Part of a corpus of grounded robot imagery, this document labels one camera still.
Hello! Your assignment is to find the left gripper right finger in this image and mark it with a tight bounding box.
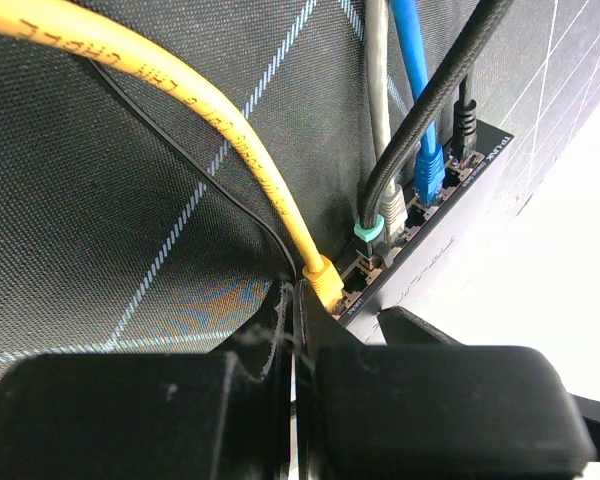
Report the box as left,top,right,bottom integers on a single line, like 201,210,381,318
294,282,596,479

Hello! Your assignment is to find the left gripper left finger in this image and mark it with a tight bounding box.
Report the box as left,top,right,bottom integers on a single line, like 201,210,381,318
0,280,293,479

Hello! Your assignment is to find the yellow ethernet cable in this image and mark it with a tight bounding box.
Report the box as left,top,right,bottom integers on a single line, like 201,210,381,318
0,0,346,309

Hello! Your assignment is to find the black grid mat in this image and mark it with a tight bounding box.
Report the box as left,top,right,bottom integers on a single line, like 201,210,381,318
0,1,600,378

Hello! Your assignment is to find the black braided cable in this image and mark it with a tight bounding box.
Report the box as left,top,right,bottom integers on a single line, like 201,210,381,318
353,0,516,266

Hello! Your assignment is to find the grey ethernet cable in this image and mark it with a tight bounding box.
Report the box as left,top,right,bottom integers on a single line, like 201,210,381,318
364,0,409,246

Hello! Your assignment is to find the blue ethernet cable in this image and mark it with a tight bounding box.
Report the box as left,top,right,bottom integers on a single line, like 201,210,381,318
388,0,446,204

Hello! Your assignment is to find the thin black flat cable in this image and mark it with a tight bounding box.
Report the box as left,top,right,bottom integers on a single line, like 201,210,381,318
87,59,299,279

